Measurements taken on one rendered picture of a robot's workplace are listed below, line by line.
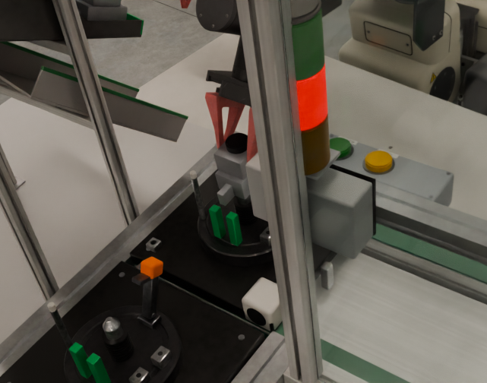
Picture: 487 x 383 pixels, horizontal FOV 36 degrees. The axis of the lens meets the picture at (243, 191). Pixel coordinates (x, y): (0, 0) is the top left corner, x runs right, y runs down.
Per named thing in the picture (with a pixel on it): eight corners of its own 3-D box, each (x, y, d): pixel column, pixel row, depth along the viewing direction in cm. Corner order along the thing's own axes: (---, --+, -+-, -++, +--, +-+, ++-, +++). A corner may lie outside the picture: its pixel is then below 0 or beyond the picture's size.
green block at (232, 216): (235, 238, 99) (230, 210, 96) (242, 241, 99) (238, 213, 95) (230, 243, 99) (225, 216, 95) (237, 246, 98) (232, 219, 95)
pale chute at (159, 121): (127, 112, 125) (137, 88, 124) (177, 142, 117) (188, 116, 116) (-19, 66, 102) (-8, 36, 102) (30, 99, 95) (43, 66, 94)
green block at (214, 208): (219, 230, 101) (213, 204, 97) (226, 233, 100) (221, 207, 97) (213, 235, 100) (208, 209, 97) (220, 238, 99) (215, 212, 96)
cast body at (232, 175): (246, 159, 101) (238, 119, 96) (273, 169, 98) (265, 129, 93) (209, 199, 97) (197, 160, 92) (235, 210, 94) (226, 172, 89)
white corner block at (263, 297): (264, 295, 97) (260, 274, 94) (293, 309, 94) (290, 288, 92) (242, 320, 94) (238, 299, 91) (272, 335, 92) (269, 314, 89)
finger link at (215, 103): (236, 166, 90) (254, 90, 88) (191, 147, 94) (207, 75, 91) (267, 162, 96) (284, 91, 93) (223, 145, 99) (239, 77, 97)
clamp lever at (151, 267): (148, 308, 91) (151, 254, 88) (160, 315, 90) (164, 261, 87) (128, 321, 88) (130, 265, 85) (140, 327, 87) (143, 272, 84)
